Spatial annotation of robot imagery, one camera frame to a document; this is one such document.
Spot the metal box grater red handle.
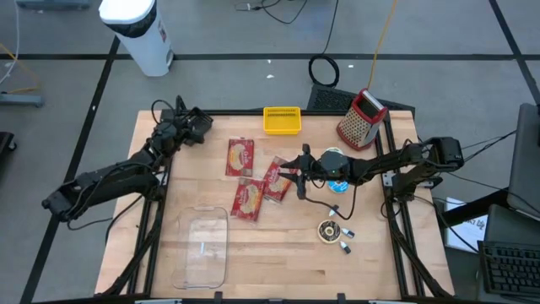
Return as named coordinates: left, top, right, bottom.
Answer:
left=336, top=87, right=389, bottom=152

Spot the black keyboard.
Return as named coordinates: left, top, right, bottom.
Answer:
left=478, top=240, right=540, bottom=297

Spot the black coiled floor cable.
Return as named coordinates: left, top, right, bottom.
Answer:
left=307, top=0, right=341, bottom=89

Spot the white trash can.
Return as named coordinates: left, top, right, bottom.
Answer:
left=98, top=0, right=175, bottom=78

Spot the grey stand foot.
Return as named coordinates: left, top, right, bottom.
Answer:
left=0, top=93, right=46, bottom=109

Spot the clear plastic container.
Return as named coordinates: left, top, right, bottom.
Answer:
left=170, top=205, right=230, bottom=290

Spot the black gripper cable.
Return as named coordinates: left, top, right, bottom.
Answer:
left=307, top=179, right=359, bottom=221

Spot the blue frosted toy donut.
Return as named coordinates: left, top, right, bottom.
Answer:
left=327, top=179, right=350, bottom=194

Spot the yellow cable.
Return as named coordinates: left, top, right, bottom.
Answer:
left=366, top=0, right=399, bottom=90

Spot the black aluminium table frame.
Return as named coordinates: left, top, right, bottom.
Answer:
left=95, top=108, right=456, bottom=299

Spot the grey laptop lid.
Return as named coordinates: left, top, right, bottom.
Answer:
left=505, top=102, right=540, bottom=221

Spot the red snack packet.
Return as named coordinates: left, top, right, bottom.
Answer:
left=229, top=176, right=266, bottom=223
left=224, top=138, right=256, bottom=178
left=262, top=155, right=300, bottom=204

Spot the chocolate frosted toy donut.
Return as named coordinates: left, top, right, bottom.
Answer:
left=316, top=220, right=342, bottom=245

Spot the yellow plastic basket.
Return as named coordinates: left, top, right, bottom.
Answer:
left=262, top=106, right=303, bottom=136

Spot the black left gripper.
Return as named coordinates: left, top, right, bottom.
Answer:
left=163, top=107, right=214, bottom=148

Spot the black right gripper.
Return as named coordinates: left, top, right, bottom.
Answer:
left=277, top=143, right=351, bottom=200

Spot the white paper sheet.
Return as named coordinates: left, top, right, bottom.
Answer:
left=445, top=196, right=489, bottom=254

